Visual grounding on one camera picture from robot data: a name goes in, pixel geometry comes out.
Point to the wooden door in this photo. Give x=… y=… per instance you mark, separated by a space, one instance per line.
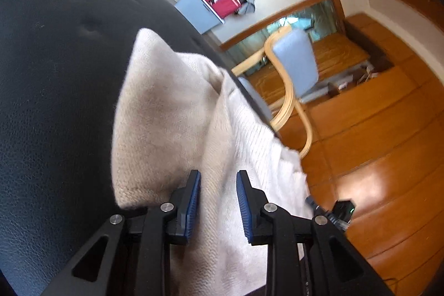
x=343 y=53

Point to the beige knit sweater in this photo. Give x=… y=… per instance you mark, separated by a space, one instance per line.
x=166 y=115

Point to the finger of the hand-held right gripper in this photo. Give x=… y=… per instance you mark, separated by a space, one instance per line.
x=310 y=201

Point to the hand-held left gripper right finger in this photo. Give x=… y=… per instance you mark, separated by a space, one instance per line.
x=242 y=209

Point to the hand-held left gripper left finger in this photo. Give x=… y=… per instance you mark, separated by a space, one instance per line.
x=194 y=206

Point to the glass panel door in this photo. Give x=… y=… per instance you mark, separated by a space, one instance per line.
x=312 y=13

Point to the wooden wardrobe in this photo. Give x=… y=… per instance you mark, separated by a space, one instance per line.
x=381 y=81

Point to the wooden chair with grey cushion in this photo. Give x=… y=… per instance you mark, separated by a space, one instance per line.
x=295 y=60

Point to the grey plastic storage box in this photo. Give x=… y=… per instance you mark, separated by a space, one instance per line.
x=196 y=13

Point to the black leather ottoman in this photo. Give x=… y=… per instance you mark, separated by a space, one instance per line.
x=62 y=91

